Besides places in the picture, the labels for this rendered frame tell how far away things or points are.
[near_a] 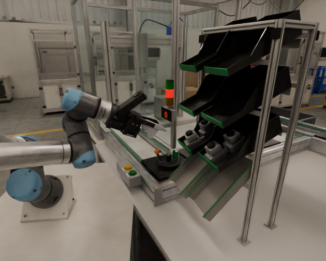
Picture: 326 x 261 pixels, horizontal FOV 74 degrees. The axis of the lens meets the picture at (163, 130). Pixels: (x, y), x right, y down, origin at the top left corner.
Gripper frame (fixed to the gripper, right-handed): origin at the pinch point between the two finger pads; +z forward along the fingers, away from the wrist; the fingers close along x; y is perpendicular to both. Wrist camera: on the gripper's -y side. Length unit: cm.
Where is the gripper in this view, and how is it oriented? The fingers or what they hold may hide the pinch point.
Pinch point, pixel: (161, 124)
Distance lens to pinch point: 84.2
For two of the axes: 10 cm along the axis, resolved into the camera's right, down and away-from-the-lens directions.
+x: 3.3, 3.2, -8.9
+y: -4.0, 9.0, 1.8
